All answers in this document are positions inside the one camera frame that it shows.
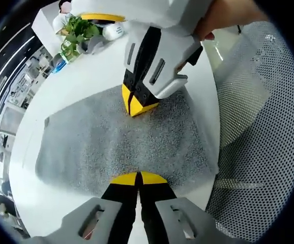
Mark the green potted plant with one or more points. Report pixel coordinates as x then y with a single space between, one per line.
78 33

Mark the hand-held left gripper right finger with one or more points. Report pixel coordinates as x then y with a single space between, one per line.
177 221

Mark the white bottle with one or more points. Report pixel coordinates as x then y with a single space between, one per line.
115 30

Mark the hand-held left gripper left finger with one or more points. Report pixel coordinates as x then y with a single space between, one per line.
98 221

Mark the grey plant pot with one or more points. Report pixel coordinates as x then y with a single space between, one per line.
92 44

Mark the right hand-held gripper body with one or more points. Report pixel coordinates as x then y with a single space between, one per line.
149 12

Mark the white display panel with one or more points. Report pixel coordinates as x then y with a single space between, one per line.
11 120

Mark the grey towel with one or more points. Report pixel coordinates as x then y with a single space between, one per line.
98 142

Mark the white mesh chair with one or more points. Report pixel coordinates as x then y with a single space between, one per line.
259 127

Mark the blue object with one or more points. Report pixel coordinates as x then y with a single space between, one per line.
59 67

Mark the person's right hand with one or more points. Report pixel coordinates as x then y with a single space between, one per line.
225 15

